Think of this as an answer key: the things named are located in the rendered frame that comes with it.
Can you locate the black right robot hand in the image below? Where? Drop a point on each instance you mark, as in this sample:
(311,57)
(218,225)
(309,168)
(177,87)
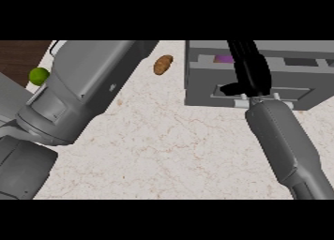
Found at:
(251,72)

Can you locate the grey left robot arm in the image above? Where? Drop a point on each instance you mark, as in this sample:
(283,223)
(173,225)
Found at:
(81,81)

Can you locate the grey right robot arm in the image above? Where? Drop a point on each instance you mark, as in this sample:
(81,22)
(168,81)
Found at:
(283,140)

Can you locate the purple can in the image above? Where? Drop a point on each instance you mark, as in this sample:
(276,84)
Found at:
(223,58)

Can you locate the grey drawer cabinet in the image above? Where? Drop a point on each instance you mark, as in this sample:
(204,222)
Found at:
(292,48)

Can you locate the brown potato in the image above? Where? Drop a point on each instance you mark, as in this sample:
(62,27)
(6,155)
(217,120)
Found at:
(162,64)

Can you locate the green lime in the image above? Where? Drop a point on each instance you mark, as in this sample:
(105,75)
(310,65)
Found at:
(38,76)

